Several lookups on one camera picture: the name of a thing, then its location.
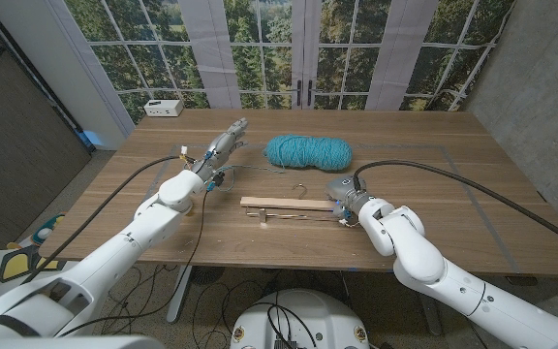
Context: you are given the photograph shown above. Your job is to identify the white power strip box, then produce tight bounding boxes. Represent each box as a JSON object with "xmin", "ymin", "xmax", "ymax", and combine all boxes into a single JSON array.
[{"xmin": 142, "ymin": 99, "xmax": 185, "ymax": 118}]

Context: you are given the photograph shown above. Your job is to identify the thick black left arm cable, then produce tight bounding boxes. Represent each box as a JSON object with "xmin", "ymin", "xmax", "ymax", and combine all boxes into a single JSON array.
[{"xmin": 21, "ymin": 153, "xmax": 188, "ymax": 285}]

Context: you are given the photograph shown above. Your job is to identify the wooden clip hanger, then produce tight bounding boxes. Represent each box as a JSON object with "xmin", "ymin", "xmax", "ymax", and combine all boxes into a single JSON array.
[{"xmin": 239, "ymin": 182, "xmax": 353, "ymax": 224}]

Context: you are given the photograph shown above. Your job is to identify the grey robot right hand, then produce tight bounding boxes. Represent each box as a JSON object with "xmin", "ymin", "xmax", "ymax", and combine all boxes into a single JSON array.
[{"xmin": 325, "ymin": 175, "xmax": 372, "ymax": 227}]

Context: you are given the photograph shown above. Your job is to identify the black floor cable tangle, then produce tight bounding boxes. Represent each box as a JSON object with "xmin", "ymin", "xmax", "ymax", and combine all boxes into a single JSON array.
[{"xmin": 97, "ymin": 264, "xmax": 280, "ymax": 349}]

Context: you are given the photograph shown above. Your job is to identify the colourful printed floor mat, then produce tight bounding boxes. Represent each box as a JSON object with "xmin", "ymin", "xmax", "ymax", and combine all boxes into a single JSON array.
[{"xmin": 0, "ymin": 212, "xmax": 81, "ymax": 301}]

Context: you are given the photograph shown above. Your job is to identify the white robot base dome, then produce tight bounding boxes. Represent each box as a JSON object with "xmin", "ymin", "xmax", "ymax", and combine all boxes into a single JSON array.
[{"xmin": 230, "ymin": 288, "xmax": 371, "ymax": 349}]

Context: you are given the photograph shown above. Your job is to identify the teal yarn skein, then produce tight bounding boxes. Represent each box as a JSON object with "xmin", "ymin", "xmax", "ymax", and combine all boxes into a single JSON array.
[{"xmin": 210, "ymin": 134, "xmax": 354, "ymax": 193}]

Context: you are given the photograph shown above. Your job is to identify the printed window forest backdrop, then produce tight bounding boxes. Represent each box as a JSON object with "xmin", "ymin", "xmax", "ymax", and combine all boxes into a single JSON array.
[{"xmin": 63, "ymin": 0, "xmax": 517, "ymax": 125}]

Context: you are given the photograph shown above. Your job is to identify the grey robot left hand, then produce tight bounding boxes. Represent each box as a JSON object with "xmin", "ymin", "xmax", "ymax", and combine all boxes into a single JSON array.
[{"xmin": 191, "ymin": 117, "xmax": 250, "ymax": 183}]

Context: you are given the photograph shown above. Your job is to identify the blue plastic floor object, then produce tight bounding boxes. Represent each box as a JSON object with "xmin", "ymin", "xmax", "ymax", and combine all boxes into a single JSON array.
[{"xmin": 77, "ymin": 129, "xmax": 106, "ymax": 151}]

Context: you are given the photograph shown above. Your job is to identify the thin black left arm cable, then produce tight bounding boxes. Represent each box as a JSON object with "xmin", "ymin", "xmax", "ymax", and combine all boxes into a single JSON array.
[{"xmin": 59, "ymin": 187, "xmax": 208, "ymax": 337}]

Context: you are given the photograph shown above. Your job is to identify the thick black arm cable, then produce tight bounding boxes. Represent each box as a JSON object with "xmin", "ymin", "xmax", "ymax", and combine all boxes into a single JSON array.
[
  {"xmin": 353, "ymin": 159, "xmax": 558, "ymax": 254},
  {"xmin": 21, "ymin": 153, "xmax": 188, "ymax": 285}
]

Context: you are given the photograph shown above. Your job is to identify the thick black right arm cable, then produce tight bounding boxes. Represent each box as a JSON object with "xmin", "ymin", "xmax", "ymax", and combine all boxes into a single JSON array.
[{"xmin": 353, "ymin": 159, "xmax": 558, "ymax": 254}]

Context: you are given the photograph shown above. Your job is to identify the grey table leg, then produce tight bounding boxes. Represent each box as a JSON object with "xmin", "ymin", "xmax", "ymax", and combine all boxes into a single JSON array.
[
  {"xmin": 418, "ymin": 290, "xmax": 443, "ymax": 336},
  {"xmin": 166, "ymin": 265, "xmax": 194, "ymax": 324}
]

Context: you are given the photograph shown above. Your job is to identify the dark round floor object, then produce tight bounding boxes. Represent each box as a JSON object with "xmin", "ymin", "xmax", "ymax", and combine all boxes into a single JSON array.
[{"xmin": 191, "ymin": 265, "xmax": 226, "ymax": 286}]

